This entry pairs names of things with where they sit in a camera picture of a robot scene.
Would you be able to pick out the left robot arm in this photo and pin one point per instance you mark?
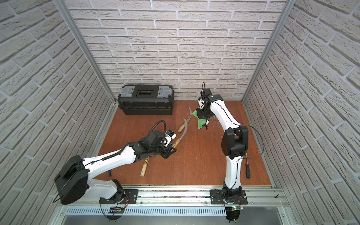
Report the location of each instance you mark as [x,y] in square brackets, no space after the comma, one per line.
[77,178]

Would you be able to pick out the aluminium front rail frame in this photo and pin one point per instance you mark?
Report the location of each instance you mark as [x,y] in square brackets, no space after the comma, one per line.
[151,200]

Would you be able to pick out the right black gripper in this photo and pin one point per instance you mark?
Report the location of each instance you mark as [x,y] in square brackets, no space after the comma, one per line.
[200,115]

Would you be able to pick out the black plastic toolbox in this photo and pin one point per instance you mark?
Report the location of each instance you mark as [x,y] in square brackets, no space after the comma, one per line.
[146,99]

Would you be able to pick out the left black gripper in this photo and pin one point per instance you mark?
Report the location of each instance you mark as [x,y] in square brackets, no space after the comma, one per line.
[168,149]

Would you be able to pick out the wooden handle sickle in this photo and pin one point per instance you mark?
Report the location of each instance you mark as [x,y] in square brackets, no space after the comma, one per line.
[186,121]
[183,134]
[144,167]

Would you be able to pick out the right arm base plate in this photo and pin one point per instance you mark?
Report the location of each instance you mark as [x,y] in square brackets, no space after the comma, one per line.
[228,197]

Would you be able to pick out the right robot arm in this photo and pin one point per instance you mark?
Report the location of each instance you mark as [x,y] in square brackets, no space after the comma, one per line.
[234,143]

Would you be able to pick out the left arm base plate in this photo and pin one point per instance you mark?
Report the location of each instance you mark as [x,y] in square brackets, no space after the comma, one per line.
[120,197]

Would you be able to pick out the green rag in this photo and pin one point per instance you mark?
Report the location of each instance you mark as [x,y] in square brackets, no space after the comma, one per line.
[201,123]

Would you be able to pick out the black handled screwdriver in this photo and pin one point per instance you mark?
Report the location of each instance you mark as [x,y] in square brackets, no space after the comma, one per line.
[247,172]

